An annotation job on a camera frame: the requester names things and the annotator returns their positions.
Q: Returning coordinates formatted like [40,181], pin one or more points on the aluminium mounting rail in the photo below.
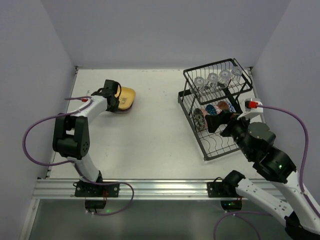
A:
[150,189]

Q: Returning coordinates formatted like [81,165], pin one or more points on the blue lattice red-white bowl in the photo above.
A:
[212,109]

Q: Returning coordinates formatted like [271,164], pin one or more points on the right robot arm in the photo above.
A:
[297,212]

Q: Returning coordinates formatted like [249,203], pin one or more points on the orange blue patterned bowl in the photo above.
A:
[223,105]

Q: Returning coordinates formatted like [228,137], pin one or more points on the clear glass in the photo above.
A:
[236,74]
[212,81]
[199,84]
[224,78]

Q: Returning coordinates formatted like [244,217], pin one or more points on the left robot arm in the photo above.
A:
[71,137]

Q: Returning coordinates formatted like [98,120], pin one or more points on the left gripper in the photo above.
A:
[114,102]

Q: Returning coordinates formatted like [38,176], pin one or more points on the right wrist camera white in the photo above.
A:
[250,108]

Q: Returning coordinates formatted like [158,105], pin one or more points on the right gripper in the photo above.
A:
[227,121]

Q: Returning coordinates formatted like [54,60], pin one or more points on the black wire dish rack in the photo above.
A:
[209,89]

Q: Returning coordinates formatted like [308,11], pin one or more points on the pink floral-inside bowl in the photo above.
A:
[199,119]

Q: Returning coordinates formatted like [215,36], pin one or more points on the yellow panda plate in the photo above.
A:
[126,98]

